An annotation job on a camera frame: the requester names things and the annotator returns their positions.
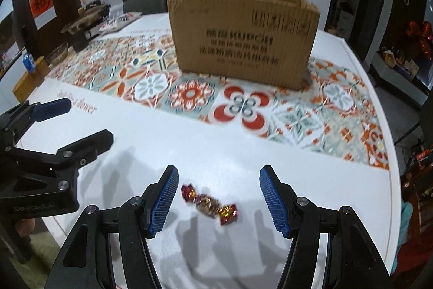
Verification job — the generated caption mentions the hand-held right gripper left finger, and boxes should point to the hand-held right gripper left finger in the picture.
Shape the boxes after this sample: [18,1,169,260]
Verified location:
[44,165,179,289]

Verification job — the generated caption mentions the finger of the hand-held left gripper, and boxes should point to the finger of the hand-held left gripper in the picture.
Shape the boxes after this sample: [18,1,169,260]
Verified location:
[13,129,114,175]
[0,98,71,151]

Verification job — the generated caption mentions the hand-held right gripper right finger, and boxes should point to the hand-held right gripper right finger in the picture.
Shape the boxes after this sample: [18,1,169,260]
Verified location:
[259,165,395,289]

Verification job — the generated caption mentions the red candy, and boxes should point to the red candy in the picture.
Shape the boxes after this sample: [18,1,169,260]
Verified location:
[181,183,240,226]

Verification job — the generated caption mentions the brown cardboard box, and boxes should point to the brown cardboard box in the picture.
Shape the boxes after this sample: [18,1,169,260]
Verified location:
[167,0,321,91]

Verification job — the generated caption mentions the wooden box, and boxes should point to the wooden box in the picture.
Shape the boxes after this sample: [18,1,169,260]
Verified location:
[13,57,51,103]

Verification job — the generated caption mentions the glass bowl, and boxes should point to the glass bowl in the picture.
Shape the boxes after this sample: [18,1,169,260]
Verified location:
[45,42,70,66]

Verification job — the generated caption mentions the black teapot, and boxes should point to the black teapot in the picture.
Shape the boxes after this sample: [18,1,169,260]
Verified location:
[69,30,92,53]

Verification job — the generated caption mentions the brown tea tray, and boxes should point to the brown tea tray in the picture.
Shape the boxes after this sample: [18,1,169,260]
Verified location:
[61,13,102,34]

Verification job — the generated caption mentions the patterned table cloth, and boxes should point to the patterned table cloth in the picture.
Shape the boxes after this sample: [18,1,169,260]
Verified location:
[47,33,389,171]

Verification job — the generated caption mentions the red and white door poster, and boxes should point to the red and white door poster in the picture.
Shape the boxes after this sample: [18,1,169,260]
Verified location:
[27,0,57,29]

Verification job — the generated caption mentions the dark tea set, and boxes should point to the dark tea set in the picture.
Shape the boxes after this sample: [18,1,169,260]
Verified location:
[81,0,110,17]

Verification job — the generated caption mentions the printed papers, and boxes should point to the printed papers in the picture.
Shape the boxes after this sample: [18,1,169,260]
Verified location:
[98,11,143,35]

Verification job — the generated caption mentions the grey chair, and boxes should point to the grey chair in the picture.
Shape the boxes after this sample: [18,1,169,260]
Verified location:
[123,0,170,15]

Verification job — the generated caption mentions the red balloon decoration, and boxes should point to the red balloon decoration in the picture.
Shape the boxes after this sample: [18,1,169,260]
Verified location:
[406,21,433,61]

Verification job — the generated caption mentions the dark doorway frame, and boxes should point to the dark doorway frame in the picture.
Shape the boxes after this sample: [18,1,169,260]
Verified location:
[363,0,389,63]

